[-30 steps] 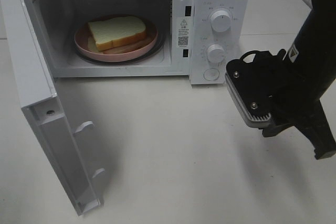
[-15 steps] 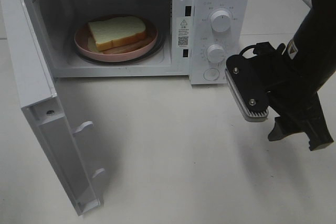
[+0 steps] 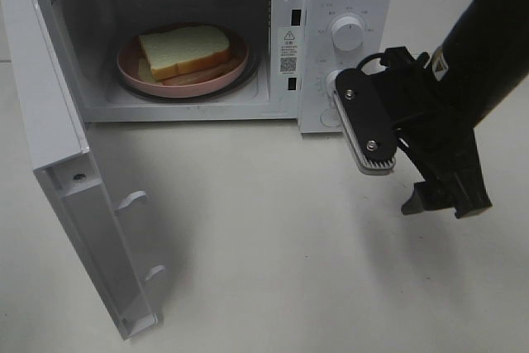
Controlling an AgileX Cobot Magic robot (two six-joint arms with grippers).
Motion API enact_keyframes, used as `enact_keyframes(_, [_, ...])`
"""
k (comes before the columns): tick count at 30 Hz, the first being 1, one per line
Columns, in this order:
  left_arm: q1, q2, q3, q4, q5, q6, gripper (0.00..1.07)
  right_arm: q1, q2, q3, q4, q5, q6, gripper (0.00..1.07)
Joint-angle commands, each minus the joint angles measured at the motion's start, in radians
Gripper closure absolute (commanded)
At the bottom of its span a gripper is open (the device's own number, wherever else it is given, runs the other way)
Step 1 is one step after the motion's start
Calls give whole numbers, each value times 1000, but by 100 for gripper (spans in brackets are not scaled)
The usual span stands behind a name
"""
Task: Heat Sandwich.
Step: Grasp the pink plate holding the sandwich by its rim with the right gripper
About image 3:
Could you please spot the pink round plate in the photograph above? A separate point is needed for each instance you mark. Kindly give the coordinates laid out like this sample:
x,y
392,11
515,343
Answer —
x,y
132,47

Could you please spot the white microwave door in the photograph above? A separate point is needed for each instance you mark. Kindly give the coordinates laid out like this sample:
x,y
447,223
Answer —
x,y
65,167

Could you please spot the round door release button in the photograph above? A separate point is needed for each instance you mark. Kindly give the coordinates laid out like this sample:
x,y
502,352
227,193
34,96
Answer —
x,y
330,118

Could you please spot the white bread sandwich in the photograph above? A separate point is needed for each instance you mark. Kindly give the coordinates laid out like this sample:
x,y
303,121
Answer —
x,y
185,50

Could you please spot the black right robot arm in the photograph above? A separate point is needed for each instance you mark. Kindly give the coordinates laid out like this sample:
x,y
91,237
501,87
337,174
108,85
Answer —
x,y
482,59

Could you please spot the warning sticker with QR code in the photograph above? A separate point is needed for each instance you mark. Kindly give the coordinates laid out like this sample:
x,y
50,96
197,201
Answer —
x,y
289,45

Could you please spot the white microwave oven body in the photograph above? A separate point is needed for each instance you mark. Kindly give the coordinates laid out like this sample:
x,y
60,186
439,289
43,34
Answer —
x,y
96,30

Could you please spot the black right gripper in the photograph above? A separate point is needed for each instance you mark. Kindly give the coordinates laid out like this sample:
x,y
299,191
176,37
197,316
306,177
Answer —
x,y
432,135

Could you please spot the white upper power knob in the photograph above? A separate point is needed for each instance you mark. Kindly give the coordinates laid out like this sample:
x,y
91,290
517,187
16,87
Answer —
x,y
347,31

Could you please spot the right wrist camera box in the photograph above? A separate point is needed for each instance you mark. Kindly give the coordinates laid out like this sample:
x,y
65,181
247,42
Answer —
x,y
366,125

